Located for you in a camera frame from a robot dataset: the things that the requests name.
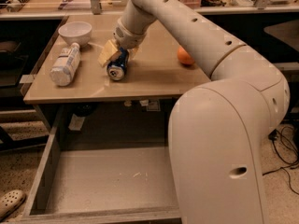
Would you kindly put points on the clear plastic water bottle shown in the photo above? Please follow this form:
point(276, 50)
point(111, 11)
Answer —
point(66, 65)

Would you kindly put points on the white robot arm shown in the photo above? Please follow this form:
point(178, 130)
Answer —
point(215, 129)

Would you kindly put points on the beige perforated clog shoe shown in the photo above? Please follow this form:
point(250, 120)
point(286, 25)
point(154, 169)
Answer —
point(10, 202)

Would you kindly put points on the black ribbed cylinder tool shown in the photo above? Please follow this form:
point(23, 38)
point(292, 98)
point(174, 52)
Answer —
point(16, 5)

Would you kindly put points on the white ceramic bowl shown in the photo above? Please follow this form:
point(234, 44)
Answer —
point(76, 32)

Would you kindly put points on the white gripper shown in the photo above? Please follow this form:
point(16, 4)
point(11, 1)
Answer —
point(125, 37)

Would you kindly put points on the orange fruit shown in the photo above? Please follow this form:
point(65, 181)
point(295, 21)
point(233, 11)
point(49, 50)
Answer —
point(184, 57)

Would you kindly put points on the blue pepsi can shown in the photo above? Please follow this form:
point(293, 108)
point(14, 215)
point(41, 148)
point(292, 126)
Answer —
point(117, 69)

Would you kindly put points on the open grey top drawer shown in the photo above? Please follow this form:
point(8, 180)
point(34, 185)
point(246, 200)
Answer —
point(114, 168)

